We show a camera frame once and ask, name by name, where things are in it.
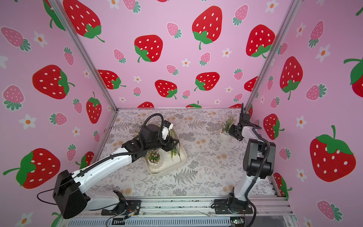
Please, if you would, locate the white rectangular storage tray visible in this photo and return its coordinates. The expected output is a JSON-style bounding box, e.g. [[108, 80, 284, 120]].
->
[[145, 142, 187, 176]]

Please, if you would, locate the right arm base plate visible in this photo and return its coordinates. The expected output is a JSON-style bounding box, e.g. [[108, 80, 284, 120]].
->
[[211, 198, 253, 214]]

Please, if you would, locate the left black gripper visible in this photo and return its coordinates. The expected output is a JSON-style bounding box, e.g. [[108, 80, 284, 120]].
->
[[146, 134, 180, 153]]

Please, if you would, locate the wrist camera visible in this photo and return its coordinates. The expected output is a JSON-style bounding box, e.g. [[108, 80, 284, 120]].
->
[[140, 120, 174, 141], [239, 113, 255, 127]]

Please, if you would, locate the pink potted plant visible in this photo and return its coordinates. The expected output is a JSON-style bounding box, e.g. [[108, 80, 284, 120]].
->
[[147, 150, 162, 166]]

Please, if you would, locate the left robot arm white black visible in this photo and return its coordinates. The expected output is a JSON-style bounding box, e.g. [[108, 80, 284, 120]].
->
[[53, 136, 179, 219]]

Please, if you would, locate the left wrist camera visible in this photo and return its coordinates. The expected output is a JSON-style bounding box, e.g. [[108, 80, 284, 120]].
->
[[140, 120, 174, 141]]

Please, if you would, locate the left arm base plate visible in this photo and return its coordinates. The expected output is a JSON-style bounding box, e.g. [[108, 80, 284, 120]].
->
[[101, 200, 141, 216]]

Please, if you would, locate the aluminium front rail frame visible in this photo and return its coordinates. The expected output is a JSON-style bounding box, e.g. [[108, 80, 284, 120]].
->
[[55, 196, 299, 227]]

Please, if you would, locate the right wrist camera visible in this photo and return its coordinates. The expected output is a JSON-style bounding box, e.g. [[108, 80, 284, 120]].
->
[[239, 113, 255, 127]]

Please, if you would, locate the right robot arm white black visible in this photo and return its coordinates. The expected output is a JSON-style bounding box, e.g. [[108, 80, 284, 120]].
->
[[227, 123, 276, 212]]

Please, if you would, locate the grass potted plant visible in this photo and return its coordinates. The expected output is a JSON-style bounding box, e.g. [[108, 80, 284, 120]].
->
[[219, 115, 235, 142]]

